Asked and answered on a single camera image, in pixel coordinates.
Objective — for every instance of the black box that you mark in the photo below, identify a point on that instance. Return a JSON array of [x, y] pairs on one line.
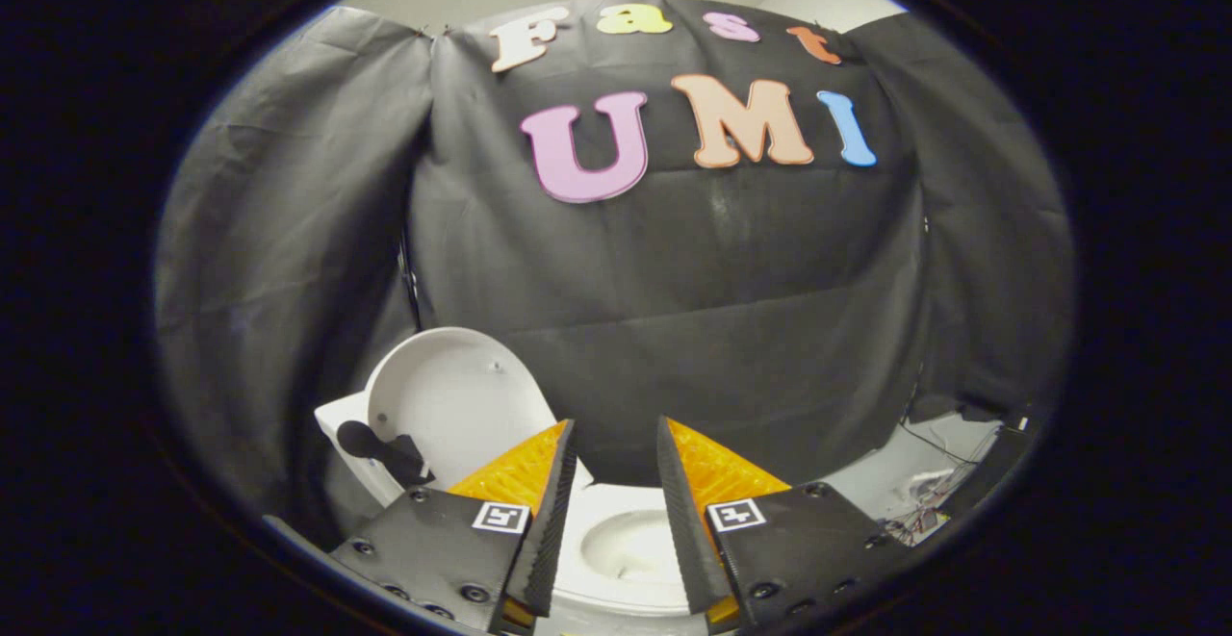
[[1006, 463]]

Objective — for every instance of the white toilet lid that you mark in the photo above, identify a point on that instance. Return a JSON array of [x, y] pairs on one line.
[[452, 405]]

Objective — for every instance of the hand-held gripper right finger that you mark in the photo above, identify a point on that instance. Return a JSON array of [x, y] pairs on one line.
[[688, 540]]

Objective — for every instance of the black backdrop cloth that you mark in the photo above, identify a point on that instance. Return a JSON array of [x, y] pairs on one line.
[[722, 280]]

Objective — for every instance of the white toilet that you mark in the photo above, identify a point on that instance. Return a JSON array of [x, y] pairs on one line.
[[626, 549]]

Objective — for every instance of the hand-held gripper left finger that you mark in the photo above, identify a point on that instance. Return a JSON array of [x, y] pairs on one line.
[[544, 540]]

